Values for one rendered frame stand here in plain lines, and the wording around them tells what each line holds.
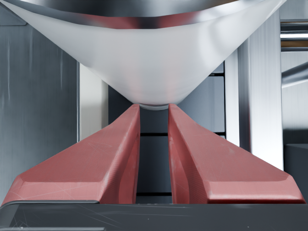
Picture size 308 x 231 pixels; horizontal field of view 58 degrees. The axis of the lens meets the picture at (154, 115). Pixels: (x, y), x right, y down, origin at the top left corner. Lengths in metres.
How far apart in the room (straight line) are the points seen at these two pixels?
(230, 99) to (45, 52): 0.16
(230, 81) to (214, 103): 0.02
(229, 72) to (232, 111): 0.03
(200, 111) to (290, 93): 0.10
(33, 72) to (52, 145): 0.06
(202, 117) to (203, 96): 0.01
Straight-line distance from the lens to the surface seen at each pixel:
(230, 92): 0.19
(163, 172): 0.18
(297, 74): 0.20
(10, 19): 0.26
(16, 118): 0.26
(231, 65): 0.19
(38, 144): 0.25
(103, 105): 0.15
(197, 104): 0.18
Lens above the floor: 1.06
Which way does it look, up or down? 88 degrees down
